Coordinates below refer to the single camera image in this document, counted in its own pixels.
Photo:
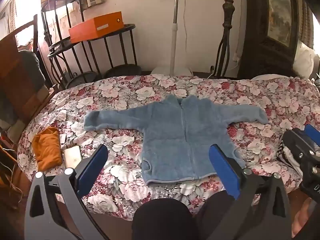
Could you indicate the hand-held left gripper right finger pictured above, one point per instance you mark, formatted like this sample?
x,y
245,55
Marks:
x,y
225,172

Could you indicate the person's black trouser legs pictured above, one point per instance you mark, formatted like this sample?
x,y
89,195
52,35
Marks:
x,y
160,220

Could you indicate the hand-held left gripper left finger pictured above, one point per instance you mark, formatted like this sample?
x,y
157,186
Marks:
x,y
91,170

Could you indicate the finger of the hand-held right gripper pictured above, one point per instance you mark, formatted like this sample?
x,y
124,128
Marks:
x,y
296,140
312,133

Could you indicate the cream smartphone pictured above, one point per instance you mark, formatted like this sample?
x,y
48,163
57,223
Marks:
x,y
72,156

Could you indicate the white pillow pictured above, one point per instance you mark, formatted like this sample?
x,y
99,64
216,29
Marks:
x,y
303,60

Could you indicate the ornate black iron post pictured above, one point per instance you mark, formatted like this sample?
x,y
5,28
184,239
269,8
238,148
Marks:
x,y
228,17

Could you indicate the tall black metal stand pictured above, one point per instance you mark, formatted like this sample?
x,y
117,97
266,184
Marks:
x,y
58,1

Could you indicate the dark wood framed painting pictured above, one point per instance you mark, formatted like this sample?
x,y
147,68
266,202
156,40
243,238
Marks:
x,y
280,12

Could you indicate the folded orange cloth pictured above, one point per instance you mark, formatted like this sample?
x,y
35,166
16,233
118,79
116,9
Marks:
x,y
46,150

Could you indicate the dark wooden chair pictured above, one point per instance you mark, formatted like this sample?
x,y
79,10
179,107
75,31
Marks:
x,y
15,62

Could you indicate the blue fleece jacket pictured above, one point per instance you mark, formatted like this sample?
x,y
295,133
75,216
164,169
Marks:
x,y
175,135

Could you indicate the white standing fan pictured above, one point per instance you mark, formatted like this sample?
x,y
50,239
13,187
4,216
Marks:
x,y
175,30

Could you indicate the person's right hand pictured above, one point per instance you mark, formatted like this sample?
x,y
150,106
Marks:
x,y
302,217

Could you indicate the small white tag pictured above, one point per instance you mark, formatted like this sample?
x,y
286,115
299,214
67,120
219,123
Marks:
x,y
62,138

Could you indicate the orange box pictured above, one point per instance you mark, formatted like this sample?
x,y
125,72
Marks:
x,y
95,27

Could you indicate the black metal side table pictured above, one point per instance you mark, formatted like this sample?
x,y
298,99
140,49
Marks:
x,y
125,27

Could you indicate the black white striped cloth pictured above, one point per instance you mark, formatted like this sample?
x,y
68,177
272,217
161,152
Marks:
x,y
290,158

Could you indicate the grey cloth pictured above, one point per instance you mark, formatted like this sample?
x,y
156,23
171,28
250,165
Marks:
x,y
31,67

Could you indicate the floral blanket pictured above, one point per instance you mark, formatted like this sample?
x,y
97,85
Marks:
x,y
125,105

